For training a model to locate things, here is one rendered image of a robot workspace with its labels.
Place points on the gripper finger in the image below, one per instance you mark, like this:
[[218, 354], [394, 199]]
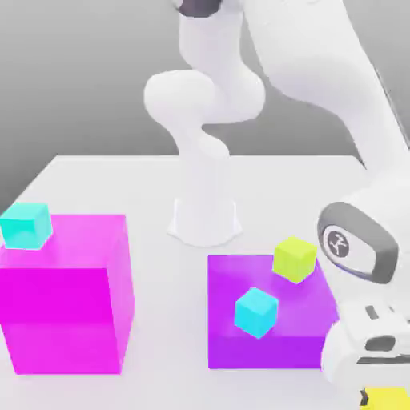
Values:
[[364, 397]]

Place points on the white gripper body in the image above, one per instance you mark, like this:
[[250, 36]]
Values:
[[340, 360]]

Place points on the small yellow cube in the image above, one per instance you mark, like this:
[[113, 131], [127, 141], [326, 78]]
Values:
[[389, 399]]

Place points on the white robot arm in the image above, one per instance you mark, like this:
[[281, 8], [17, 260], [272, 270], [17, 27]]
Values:
[[208, 96]]

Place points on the small cyan cube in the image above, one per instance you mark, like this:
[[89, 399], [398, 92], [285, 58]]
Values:
[[25, 225], [255, 312]]

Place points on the small lime cube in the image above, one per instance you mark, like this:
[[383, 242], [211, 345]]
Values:
[[294, 259]]

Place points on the large purple box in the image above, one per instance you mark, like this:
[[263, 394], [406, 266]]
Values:
[[266, 352]]

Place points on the large magenta box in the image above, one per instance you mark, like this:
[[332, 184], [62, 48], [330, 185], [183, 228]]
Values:
[[57, 304]]

